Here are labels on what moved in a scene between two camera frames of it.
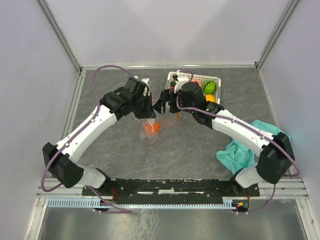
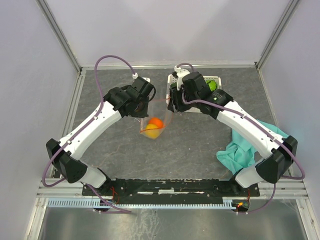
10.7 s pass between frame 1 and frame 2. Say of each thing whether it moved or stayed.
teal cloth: stayed
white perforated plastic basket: stayed
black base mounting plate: stayed
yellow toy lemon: moved
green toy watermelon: stayed
